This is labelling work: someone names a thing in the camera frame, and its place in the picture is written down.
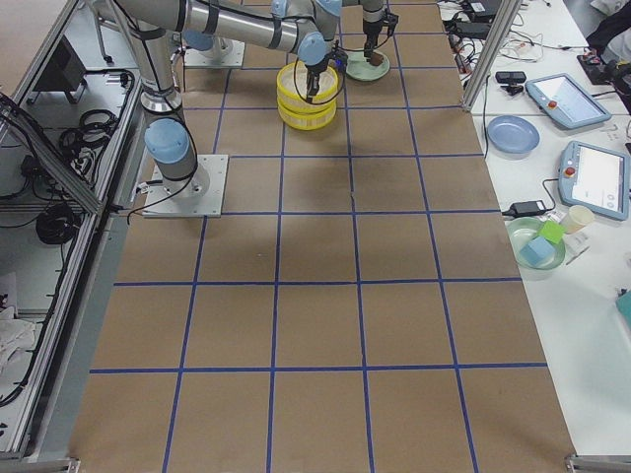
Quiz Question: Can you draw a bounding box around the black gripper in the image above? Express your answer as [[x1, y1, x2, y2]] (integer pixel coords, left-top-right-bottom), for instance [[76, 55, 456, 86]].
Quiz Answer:
[[363, 13, 398, 63], [306, 46, 348, 103]]

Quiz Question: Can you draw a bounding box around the brown bun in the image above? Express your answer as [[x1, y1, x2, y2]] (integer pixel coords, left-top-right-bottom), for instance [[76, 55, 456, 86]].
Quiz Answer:
[[369, 51, 384, 67]]

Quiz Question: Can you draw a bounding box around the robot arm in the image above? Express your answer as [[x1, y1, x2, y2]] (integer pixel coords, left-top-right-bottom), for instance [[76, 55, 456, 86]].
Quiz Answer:
[[111, 1, 343, 196], [315, 0, 398, 66]]

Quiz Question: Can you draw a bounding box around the green plate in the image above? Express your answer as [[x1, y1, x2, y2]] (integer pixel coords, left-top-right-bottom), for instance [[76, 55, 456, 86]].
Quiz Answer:
[[346, 51, 390, 82]]

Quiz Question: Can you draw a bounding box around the black webcam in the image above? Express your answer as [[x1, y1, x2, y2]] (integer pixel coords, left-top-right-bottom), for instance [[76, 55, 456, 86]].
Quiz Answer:
[[495, 71, 526, 97]]

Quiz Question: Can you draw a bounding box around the blue plate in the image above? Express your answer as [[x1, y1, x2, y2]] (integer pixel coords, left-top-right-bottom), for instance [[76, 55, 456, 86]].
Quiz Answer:
[[487, 115, 540, 155]]

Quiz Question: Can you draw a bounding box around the far teach pendant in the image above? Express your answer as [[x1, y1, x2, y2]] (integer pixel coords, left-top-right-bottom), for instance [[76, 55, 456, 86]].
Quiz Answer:
[[525, 73, 611, 129]]

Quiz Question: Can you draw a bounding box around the teach pendant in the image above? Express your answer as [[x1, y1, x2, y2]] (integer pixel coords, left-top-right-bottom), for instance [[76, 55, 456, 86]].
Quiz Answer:
[[525, 73, 611, 129], [558, 141, 630, 221]]

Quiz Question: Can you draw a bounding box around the black power brick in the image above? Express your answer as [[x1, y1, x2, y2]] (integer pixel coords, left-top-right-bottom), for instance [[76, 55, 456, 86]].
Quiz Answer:
[[502, 200, 548, 219]]

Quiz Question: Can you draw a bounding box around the green bowl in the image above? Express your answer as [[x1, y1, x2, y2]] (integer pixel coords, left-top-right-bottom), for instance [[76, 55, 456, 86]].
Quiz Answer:
[[506, 217, 566, 270]]

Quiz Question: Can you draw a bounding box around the near teach pendant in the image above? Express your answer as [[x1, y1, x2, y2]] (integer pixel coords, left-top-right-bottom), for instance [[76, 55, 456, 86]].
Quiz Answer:
[[558, 141, 630, 221]]

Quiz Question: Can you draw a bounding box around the green foam cube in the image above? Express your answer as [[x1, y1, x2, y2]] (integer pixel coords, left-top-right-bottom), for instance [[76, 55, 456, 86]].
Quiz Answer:
[[537, 220, 565, 245]]

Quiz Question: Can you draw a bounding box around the blue foam cube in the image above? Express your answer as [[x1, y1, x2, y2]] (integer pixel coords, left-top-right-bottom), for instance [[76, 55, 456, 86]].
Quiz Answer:
[[520, 236, 555, 267]]

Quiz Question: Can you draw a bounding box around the paper cup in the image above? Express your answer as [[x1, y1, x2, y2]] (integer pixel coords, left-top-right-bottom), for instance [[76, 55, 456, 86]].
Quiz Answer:
[[561, 205, 595, 235]]

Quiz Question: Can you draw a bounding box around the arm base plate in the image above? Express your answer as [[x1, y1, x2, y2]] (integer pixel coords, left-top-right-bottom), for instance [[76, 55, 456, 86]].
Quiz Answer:
[[184, 37, 245, 69], [142, 155, 229, 219]]

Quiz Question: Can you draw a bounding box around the aluminium frame post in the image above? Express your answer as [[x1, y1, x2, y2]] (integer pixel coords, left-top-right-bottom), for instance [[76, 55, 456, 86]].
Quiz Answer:
[[461, 0, 521, 111]]

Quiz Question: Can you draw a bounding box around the aluminium frame rail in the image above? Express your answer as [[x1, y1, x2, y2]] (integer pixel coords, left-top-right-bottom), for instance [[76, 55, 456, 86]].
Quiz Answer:
[[0, 0, 149, 462]]

